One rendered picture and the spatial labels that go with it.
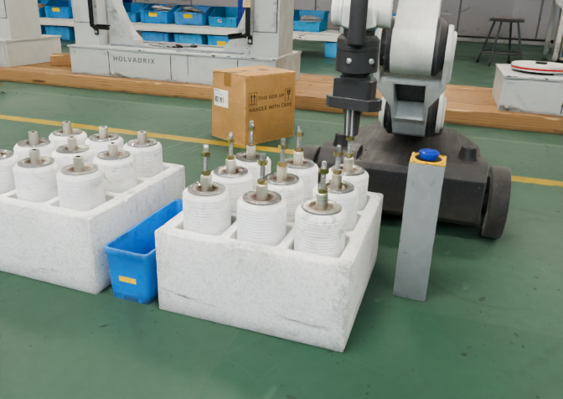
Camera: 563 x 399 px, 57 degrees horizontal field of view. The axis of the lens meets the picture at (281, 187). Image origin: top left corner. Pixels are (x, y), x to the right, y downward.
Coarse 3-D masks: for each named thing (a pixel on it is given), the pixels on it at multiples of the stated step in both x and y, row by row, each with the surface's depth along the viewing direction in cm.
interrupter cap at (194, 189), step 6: (192, 186) 103; (198, 186) 104; (216, 186) 104; (222, 186) 104; (192, 192) 100; (198, 192) 100; (204, 192) 101; (210, 192) 101; (216, 192) 101; (222, 192) 101
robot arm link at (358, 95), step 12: (336, 60) 108; (348, 60) 105; (360, 60) 104; (372, 60) 105; (348, 72) 106; (360, 72) 105; (372, 72) 106; (336, 84) 110; (348, 84) 108; (360, 84) 107; (372, 84) 107; (336, 96) 110; (348, 96) 109; (360, 96) 108; (372, 96) 109; (348, 108) 110; (360, 108) 108; (372, 108) 108
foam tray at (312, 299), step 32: (288, 224) 106; (160, 256) 102; (192, 256) 100; (224, 256) 97; (256, 256) 95; (288, 256) 93; (320, 256) 93; (352, 256) 93; (160, 288) 105; (192, 288) 102; (224, 288) 100; (256, 288) 97; (288, 288) 95; (320, 288) 93; (352, 288) 95; (224, 320) 102; (256, 320) 100; (288, 320) 97; (320, 320) 95; (352, 320) 101
